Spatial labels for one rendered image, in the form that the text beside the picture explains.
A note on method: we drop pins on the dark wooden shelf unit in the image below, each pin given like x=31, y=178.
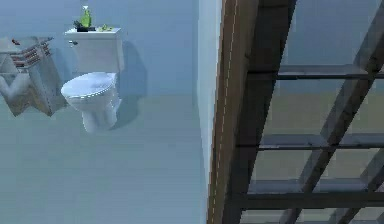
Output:
x=253, y=110

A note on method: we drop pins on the white toilet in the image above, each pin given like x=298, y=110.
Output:
x=95, y=86

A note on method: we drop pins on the small black tray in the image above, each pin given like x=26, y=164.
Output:
x=83, y=28

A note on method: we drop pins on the green spray bottle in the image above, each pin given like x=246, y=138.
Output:
x=86, y=19

